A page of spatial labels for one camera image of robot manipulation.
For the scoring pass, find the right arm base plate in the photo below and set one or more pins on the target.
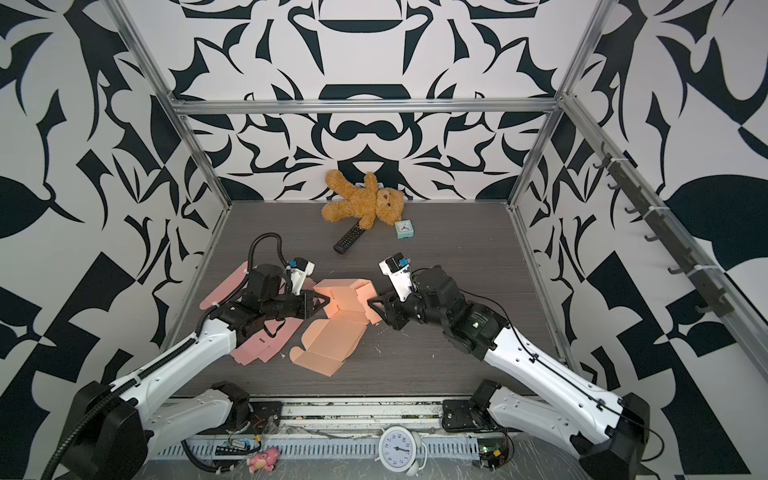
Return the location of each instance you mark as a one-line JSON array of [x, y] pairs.
[[466, 416]]

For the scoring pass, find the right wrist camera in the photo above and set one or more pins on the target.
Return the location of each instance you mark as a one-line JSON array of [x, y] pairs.
[[398, 269]]

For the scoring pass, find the salmon cardboard box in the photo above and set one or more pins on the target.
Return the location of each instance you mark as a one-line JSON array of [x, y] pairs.
[[329, 341]]

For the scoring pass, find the small pink toy figure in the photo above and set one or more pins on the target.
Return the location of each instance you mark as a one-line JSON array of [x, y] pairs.
[[265, 460]]

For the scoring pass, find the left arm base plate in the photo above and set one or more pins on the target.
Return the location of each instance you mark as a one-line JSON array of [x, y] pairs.
[[260, 417]]

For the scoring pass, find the right circuit board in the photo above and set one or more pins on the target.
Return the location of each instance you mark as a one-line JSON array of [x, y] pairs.
[[494, 452]]

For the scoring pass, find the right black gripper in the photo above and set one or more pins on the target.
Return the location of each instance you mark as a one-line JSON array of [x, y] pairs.
[[395, 313]]

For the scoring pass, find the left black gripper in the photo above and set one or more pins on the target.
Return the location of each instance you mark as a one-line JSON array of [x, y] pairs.
[[307, 307]]

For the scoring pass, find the white round analog clock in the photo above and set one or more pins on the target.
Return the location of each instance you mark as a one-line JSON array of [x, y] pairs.
[[402, 451]]

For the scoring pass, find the brown teddy bear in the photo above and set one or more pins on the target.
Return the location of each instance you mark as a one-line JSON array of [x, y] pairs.
[[367, 204]]

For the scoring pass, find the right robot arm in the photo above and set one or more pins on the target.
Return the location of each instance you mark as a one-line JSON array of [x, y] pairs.
[[605, 432]]

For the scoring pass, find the small teal alarm clock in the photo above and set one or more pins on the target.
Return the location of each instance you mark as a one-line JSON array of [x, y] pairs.
[[404, 229]]

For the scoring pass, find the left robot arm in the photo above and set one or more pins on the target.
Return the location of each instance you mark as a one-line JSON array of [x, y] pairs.
[[112, 429]]

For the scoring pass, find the left circuit board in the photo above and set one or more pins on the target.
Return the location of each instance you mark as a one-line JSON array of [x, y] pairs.
[[239, 447]]

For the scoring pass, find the black remote control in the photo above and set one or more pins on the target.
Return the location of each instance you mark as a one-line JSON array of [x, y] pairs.
[[349, 239]]

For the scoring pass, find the circuit board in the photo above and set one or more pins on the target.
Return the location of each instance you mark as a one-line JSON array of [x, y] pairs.
[[239, 447], [494, 452]]

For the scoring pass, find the pink flat cardboard box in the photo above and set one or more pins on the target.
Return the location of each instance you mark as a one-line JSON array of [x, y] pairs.
[[267, 343]]

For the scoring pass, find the wall hook rack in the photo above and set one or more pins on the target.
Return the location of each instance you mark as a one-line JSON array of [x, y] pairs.
[[701, 271]]

